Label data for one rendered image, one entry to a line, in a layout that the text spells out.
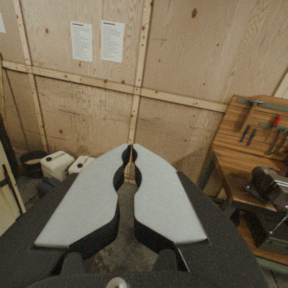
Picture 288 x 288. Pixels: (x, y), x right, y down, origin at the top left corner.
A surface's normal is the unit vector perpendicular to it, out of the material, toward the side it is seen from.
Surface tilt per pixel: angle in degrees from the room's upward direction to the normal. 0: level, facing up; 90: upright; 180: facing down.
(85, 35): 90
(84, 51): 90
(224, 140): 90
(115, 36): 90
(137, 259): 0
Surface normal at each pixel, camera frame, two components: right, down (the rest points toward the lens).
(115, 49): -0.21, 0.45
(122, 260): 0.15, -0.86
